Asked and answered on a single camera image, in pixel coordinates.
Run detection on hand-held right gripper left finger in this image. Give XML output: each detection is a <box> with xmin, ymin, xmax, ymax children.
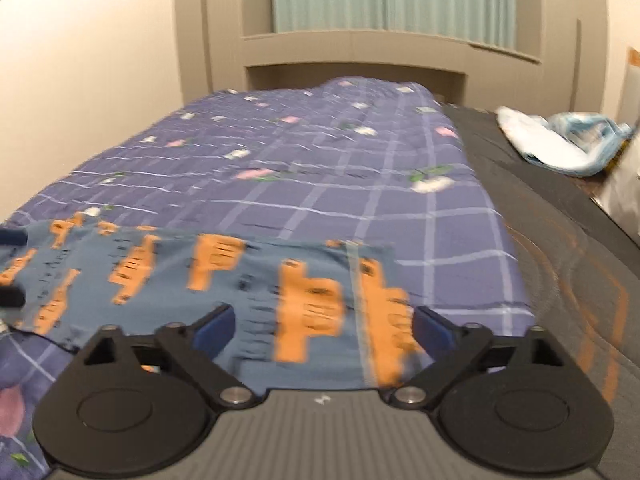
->
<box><xmin>79</xmin><ymin>303</ymin><xmax>256</xmax><ymax>413</ymax></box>

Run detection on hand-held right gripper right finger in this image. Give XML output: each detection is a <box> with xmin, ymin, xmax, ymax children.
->
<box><xmin>390</xmin><ymin>305</ymin><xmax>567</xmax><ymax>412</ymax></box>

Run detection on blue pants with orange print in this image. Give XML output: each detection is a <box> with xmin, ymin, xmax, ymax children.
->
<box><xmin>0</xmin><ymin>212</ymin><xmax>426</xmax><ymax>393</ymax></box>

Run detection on dark grey mattress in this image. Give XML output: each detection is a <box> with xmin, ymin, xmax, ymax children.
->
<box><xmin>440</xmin><ymin>102</ymin><xmax>640</xmax><ymax>441</ymax></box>

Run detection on purple checked floral blanket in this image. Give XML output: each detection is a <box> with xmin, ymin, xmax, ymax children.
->
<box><xmin>0</xmin><ymin>76</ymin><xmax>536</xmax><ymax>480</ymax></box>

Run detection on beige wooden window cabinet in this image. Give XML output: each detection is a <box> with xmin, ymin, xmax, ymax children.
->
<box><xmin>172</xmin><ymin>0</ymin><xmax>608</xmax><ymax>111</ymax></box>

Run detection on pale green curtain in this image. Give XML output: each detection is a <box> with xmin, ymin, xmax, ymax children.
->
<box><xmin>270</xmin><ymin>0</ymin><xmax>518</xmax><ymax>53</ymax></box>

